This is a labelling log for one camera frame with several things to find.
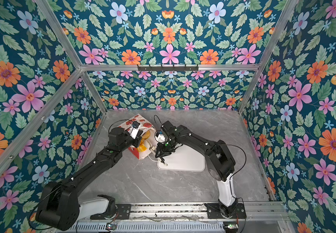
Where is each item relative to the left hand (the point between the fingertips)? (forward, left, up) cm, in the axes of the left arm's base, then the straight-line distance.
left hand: (142, 127), depth 82 cm
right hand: (-12, -8, -11) cm, 18 cm away
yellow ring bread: (+6, +1, -17) cm, 18 cm away
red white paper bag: (+5, 0, -24) cm, 24 cm away
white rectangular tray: (-10, -26, -22) cm, 35 cm away
